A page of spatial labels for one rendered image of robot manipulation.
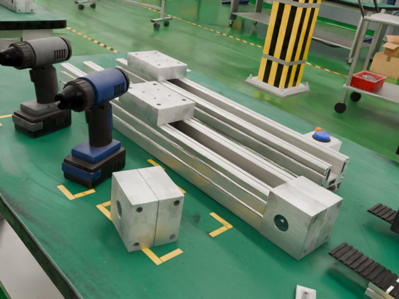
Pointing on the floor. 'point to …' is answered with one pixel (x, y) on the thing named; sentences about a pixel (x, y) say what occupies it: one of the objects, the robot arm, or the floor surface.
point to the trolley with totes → (363, 86)
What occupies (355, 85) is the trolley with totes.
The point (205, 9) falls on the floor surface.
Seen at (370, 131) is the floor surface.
